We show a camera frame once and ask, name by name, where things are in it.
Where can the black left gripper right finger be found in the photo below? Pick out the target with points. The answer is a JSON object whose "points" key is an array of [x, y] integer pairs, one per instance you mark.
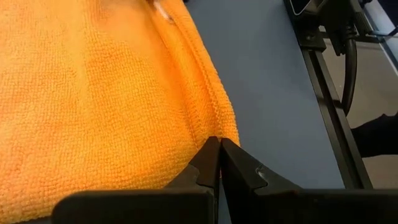
{"points": [[280, 208]]}

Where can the black exterior camera mount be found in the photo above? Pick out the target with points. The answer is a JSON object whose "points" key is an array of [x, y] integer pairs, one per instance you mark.
{"points": [[339, 25]]}

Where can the blue-grey table mat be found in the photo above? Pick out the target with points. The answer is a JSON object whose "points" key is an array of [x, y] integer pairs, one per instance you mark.
{"points": [[264, 93]]}

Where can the black metal table frame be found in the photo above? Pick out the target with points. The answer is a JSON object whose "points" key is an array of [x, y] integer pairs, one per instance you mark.
{"points": [[339, 130]]}

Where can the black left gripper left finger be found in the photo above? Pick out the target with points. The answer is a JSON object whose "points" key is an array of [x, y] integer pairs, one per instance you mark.
{"points": [[149, 208]]}

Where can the yellow microfibre towel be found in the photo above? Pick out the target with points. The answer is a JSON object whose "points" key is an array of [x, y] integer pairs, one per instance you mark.
{"points": [[93, 93]]}

